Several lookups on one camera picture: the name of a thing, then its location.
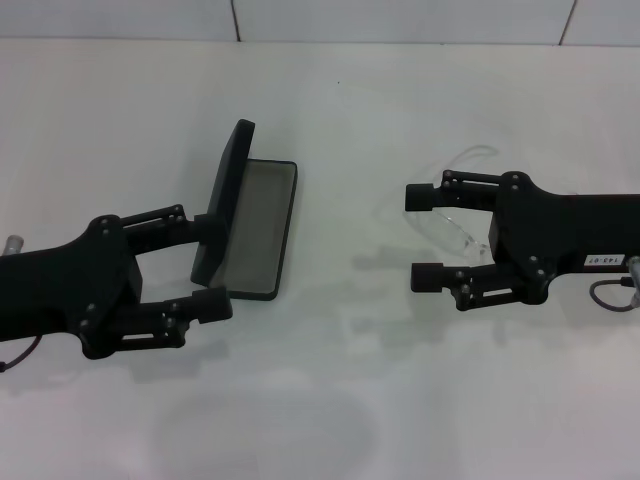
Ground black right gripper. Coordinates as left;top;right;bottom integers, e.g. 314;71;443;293
404;168;640;312

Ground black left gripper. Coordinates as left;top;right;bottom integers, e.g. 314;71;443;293
0;214;146;360

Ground clear transparent glasses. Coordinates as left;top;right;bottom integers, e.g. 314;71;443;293
372;144;501;266

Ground black glasses case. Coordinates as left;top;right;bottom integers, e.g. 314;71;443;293
190;118;301;302

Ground dark left wrist cable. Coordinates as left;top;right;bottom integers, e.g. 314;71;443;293
0;335;44;374

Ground grey right wrist cable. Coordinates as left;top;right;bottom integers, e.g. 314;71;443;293
589;276;635;312

